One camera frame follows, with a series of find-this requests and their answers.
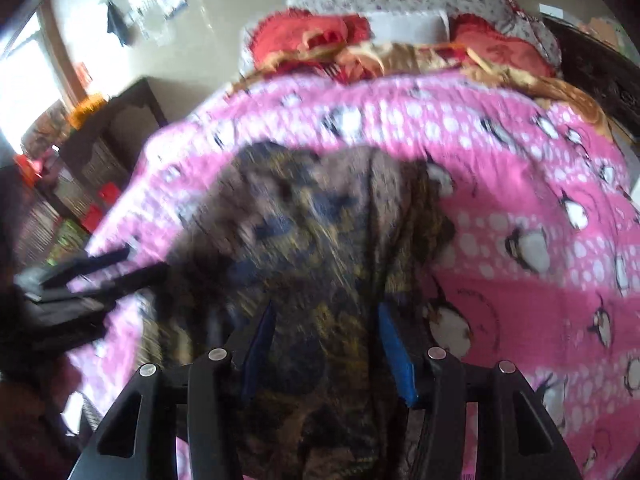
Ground dark floral patterned garment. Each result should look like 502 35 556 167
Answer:
140 142 454 479

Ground person right hand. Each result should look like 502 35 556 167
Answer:
1 356 81 479

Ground dark wooden side shelf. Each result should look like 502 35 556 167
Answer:
23 78 168 263

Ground red boxes on floor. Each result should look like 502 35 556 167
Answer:
80 182 122 233

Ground pink penguin blanket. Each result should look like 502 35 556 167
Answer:
88 70 639 479

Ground red heart pillow left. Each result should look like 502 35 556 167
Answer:
248 9 371 72

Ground red heart pillow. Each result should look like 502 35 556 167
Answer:
449 14 555 77
248 9 371 72

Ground orange red crumpled blanket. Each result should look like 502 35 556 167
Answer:
228 41 612 139

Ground dark carved wooden headboard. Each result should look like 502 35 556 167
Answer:
542 18 640 145

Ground red heart pillow right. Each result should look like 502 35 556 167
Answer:
449 14 555 77

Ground white rectangular pillow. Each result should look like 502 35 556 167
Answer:
363 10 450 44

